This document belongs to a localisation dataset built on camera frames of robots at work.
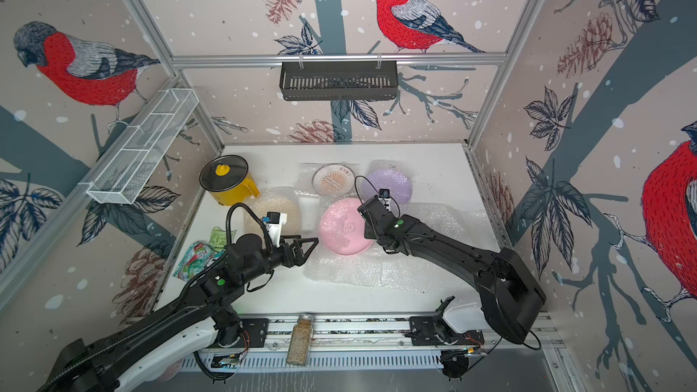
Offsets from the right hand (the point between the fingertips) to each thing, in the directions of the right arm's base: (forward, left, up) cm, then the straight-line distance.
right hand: (374, 221), depth 87 cm
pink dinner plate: (-1, +10, -2) cm, 11 cm away
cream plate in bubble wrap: (+10, +33, -4) cm, 34 cm away
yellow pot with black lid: (+16, +55, -1) cm, 58 cm away
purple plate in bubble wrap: (+25, -7, -6) cm, 26 cm away
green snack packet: (-13, +56, -4) cm, 57 cm away
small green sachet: (-4, +54, -8) cm, 54 cm away
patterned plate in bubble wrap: (+23, +19, -8) cm, 30 cm away
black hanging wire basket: (+50, +14, +20) cm, 56 cm away
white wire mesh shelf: (+3, +69, +23) cm, 73 cm away
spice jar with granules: (-33, +19, -4) cm, 38 cm away
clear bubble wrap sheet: (-12, -1, -8) cm, 14 cm away
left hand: (-10, +17, +8) cm, 21 cm away
